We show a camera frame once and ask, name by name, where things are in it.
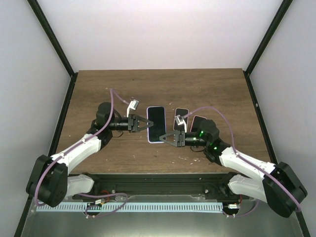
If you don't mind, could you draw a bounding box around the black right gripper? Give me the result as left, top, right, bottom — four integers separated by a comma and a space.
159, 130, 208, 148

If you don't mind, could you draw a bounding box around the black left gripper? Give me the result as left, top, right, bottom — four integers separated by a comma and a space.
108, 115, 154, 133

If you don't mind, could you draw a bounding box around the lavender phone case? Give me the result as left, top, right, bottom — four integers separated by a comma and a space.
146, 106, 166, 144

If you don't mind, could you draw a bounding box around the white black phone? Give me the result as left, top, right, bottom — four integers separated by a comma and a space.
191, 116, 205, 132

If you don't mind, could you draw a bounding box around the white phone case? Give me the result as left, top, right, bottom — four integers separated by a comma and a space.
173, 107, 190, 131

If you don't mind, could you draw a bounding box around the pink phone case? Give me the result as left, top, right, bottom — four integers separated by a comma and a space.
190, 115, 207, 133

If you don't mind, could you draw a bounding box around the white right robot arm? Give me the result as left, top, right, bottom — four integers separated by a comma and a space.
159, 119, 308, 218

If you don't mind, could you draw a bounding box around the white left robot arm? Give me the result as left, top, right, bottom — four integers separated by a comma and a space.
26, 102, 154, 207

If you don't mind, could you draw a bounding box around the grey metal front plate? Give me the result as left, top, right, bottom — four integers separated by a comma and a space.
21, 197, 304, 237

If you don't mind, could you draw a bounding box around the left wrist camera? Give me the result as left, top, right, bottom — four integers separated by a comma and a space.
126, 99, 139, 117

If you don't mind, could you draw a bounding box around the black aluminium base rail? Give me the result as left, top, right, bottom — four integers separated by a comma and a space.
32, 173, 292, 200

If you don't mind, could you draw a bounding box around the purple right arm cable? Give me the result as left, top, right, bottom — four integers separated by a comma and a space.
182, 106, 302, 219

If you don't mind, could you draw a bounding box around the light blue slotted cable duct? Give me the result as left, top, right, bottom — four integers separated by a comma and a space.
36, 202, 223, 213

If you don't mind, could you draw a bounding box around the black left frame post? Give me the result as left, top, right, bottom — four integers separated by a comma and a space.
26, 0, 76, 79

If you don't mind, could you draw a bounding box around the black frame post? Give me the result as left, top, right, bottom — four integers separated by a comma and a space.
26, 0, 76, 79
244, 0, 294, 75

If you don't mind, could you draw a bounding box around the black right frame post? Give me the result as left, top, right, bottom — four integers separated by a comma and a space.
244, 0, 294, 75

